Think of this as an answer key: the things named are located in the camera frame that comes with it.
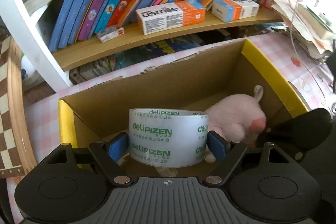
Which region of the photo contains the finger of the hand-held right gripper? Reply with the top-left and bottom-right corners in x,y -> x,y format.
259,108 -> 334,159

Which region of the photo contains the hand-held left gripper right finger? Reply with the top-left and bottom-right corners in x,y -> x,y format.
205,131 -> 302,185

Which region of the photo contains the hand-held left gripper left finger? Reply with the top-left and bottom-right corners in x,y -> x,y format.
37,132 -> 132,186

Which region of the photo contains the pink plush pig toy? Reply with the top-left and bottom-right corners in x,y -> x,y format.
206,85 -> 267,147

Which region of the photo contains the clear packing tape roll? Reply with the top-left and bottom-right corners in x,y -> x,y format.
129,108 -> 210,167

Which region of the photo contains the yellow cardboard box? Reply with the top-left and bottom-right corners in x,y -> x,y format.
58,38 -> 309,180

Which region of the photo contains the stack of flat books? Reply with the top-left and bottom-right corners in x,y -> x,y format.
70,32 -> 237,83

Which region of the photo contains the stack of papers and books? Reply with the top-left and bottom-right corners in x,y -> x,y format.
270,0 -> 336,64

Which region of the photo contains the wooden chessboard case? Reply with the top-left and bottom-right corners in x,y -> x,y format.
0,38 -> 37,178

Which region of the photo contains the small red white box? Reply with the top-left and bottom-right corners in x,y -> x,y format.
96,26 -> 124,43

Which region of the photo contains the long white orange box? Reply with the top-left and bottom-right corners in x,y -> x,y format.
136,0 -> 206,35

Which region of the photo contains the white orange box with blue stripe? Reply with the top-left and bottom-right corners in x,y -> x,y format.
211,0 -> 260,23

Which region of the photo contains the white frame wooden bookshelf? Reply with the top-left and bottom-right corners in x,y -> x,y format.
0,0 -> 336,94

